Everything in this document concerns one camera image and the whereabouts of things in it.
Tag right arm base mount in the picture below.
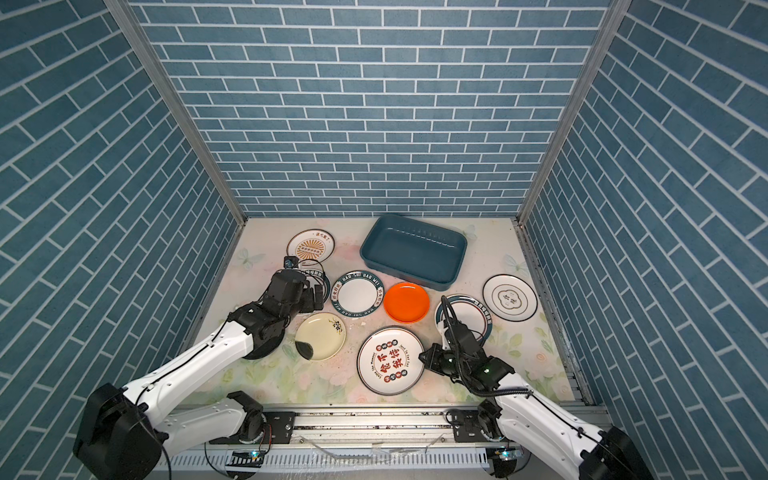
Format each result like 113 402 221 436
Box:
444 409 503 443

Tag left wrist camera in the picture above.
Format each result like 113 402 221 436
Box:
283 255 301 269

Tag black round plate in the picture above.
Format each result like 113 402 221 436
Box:
244 332 285 360

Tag white plate orange sunburst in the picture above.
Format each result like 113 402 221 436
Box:
286 229 336 262

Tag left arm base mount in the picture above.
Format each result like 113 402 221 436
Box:
210 411 297 446

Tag orange plastic plate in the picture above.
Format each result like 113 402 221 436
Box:
383 282 430 324

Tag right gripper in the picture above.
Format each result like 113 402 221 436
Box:
417 341 470 379

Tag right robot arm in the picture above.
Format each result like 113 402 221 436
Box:
419 319 653 479

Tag teal plastic bin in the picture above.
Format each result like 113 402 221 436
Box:
360 214 468 291

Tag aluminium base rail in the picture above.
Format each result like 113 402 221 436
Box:
158 412 532 479

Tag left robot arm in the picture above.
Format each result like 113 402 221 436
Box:
73 269 324 479

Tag white plate red characters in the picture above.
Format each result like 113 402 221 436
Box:
357 327 424 396

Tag white plate black rings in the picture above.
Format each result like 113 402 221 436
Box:
482 273 539 323

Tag cream plate black mark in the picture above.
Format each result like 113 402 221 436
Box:
294 312 347 361

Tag green rim lettered plate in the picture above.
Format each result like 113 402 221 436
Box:
330 270 385 318

